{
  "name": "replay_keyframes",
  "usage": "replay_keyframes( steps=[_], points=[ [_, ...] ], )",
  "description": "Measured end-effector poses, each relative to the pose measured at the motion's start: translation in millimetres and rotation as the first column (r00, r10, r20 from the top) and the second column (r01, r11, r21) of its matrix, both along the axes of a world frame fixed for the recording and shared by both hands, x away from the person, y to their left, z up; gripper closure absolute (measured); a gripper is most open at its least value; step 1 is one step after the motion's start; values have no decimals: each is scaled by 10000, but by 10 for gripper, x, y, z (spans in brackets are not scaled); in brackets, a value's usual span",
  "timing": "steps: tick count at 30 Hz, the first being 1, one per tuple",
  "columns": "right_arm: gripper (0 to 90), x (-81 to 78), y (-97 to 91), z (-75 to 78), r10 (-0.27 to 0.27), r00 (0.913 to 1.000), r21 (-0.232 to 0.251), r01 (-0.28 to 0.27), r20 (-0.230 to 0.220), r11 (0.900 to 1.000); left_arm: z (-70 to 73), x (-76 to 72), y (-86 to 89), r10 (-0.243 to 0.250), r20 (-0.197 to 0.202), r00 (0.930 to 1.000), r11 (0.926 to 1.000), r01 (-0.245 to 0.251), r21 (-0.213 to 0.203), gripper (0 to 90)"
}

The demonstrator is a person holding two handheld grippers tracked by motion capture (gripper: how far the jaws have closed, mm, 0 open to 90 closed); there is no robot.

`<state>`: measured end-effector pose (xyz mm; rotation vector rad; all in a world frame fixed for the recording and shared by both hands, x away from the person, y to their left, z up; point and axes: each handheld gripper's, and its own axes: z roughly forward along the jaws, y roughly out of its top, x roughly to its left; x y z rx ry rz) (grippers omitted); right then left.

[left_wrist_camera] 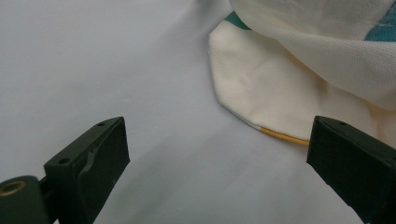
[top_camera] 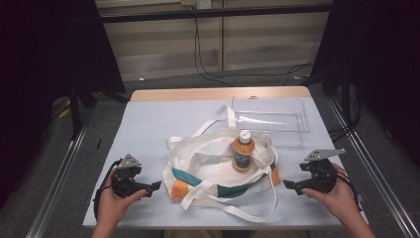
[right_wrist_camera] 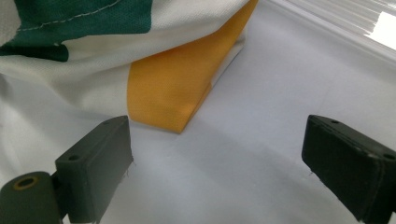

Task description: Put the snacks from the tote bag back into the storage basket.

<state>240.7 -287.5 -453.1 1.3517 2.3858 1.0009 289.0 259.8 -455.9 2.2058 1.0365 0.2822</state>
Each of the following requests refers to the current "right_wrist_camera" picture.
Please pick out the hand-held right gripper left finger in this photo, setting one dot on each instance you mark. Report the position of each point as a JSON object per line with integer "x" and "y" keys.
{"x": 93, "y": 168}

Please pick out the white green yellow cloth garment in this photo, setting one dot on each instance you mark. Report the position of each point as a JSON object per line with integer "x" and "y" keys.
{"x": 93, "y": 77}

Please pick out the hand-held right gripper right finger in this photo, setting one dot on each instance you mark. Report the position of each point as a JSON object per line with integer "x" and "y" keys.
{"x": 348, "y": 158}

